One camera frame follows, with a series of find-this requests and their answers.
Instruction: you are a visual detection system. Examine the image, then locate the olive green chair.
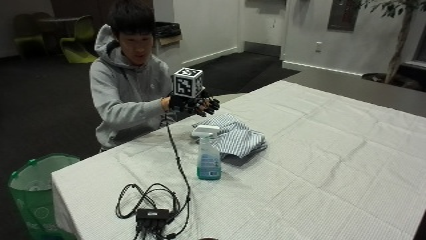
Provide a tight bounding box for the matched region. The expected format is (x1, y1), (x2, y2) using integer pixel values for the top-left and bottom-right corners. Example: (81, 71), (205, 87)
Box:
(12, 13), (48, 56)

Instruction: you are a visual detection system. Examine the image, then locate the dark wall panel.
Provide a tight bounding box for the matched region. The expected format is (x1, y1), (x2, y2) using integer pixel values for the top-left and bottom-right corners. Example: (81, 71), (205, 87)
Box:
(328, 0), (360, 32)

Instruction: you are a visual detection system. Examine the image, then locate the black hub box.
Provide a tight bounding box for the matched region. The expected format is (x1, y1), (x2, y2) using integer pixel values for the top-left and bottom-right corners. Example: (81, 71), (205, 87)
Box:
(135, 208), (173, 222)

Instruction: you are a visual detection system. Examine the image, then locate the the person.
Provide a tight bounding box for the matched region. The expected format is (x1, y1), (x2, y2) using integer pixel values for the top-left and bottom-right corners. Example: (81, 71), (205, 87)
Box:
(88, 0), (179, 151)

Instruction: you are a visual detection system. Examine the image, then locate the striped folded cloth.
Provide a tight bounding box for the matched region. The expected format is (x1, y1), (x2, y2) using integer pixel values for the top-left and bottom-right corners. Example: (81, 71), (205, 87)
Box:
(192, 112), (269, 160)

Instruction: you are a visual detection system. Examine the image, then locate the green bin with white liner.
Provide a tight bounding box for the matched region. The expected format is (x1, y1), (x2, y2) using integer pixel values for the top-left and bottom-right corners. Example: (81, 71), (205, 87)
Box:
(7, 152), (81, 240)

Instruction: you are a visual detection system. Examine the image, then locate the dark round table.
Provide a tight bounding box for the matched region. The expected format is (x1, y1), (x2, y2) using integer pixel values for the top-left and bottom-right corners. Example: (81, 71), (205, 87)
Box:
(36, 16), (81, 54)

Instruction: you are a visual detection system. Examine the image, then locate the black glove cable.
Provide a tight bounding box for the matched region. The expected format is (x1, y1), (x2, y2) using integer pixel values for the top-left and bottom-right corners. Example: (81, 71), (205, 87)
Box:
(163, 112), (193, 240)

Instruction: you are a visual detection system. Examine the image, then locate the blue spray bottle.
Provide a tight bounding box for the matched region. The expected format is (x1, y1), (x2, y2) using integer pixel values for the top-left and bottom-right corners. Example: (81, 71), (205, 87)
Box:
(191, 125), (222, 181)

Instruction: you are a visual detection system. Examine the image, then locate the white marker cube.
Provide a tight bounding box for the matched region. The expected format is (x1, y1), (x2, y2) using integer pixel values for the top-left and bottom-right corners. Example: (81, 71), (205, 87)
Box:
(172, 67), (205, 99)

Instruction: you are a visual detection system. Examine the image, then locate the indoor tree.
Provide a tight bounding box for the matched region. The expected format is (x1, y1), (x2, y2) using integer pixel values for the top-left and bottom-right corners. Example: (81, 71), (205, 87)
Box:
(358, 0), (426, 84)

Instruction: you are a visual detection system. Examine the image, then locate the white tablecloth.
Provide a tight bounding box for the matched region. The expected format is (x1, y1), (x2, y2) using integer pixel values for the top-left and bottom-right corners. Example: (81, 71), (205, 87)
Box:
(51, 79), (426, 240)

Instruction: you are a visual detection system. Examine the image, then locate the looped black cable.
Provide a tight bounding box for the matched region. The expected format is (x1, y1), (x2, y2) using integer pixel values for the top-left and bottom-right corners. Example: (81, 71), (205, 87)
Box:
(115, 182), (181, 221)

